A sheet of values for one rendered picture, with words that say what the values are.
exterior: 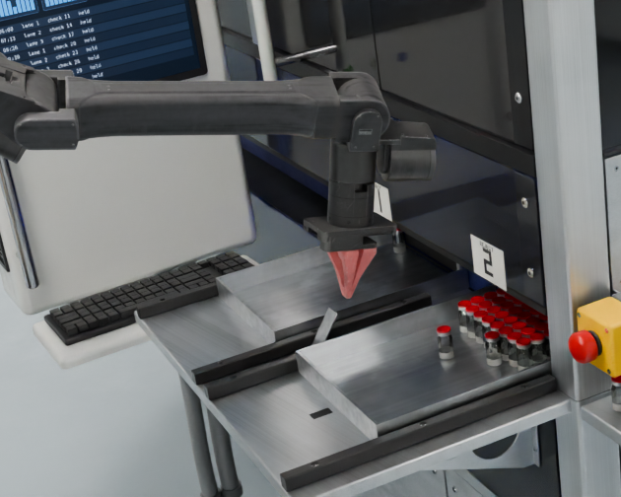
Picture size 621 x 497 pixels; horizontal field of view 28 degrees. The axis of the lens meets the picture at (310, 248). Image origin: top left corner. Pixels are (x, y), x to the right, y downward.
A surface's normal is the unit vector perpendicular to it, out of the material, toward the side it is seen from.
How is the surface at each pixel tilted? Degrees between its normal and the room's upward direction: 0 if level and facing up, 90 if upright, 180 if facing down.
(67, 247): 90
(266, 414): 0
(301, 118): 102
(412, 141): 108
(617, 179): 90
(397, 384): 0
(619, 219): 90
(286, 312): 0
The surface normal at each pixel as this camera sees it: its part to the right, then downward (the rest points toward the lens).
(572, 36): 0.41, 0.29
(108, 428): -0.15, -0.92
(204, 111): 0.19, 0.57
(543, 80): -0.90, 0.28
